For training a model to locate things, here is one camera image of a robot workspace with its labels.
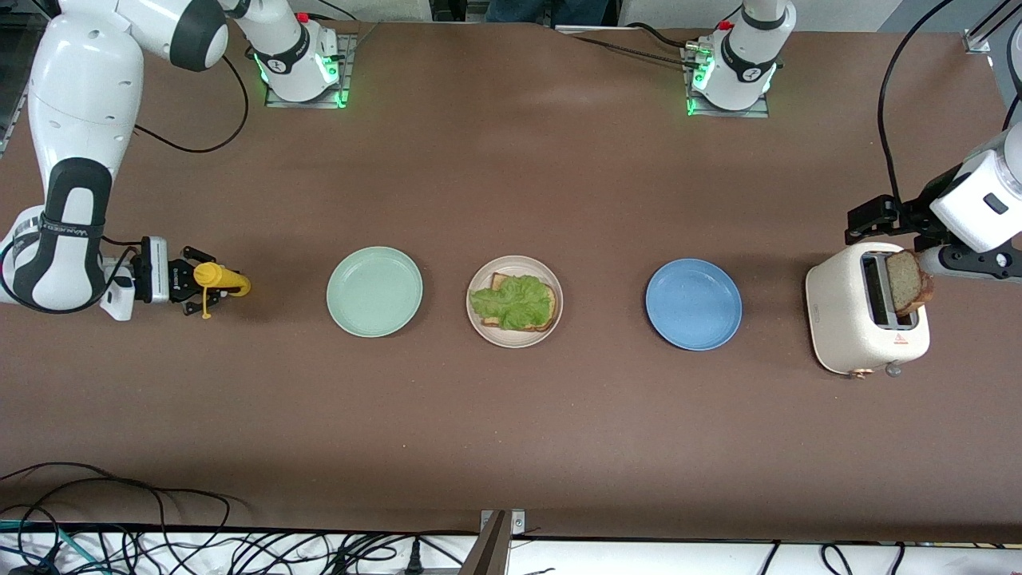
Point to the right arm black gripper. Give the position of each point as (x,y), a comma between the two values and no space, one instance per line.
(180,280)

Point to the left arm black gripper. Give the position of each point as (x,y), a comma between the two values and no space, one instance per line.
(909,214)

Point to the yellow mustard squeeze bottle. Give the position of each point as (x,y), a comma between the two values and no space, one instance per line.
(227,281)

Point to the brown toasted bread slice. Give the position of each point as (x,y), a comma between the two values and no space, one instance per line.
(906,283)
(499,280)

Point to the green lettuce leaf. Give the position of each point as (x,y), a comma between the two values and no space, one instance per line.
(511,303)

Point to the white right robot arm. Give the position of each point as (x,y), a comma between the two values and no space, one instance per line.
(80,144)

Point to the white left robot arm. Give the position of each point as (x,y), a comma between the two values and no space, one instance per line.
(746,76)

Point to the mint green round plate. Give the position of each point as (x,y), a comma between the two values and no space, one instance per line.
(375,292)

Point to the blue round plate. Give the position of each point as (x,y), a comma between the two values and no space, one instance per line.
(693,305)

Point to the beige round plate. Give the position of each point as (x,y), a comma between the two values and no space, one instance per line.
(511,342)

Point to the white two-slot toaster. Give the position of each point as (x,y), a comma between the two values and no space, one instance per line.
(838,319)

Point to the black power plug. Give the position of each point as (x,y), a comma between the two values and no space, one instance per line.
(414,563)

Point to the person in blue jeans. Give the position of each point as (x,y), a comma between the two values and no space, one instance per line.
(551,9)

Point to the grey metal beam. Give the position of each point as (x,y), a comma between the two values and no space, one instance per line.
(491,555)

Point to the short aluminium frame profile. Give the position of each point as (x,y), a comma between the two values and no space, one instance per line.
(974,41)

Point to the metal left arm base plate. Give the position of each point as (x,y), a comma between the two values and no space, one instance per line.
(726,113)

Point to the long aluminium table rail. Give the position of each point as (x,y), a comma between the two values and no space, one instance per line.
(14,120)

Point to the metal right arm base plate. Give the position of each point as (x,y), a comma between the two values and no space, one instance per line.
(349,64)

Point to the small metal bracket plate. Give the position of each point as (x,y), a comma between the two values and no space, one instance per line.
(517,523)

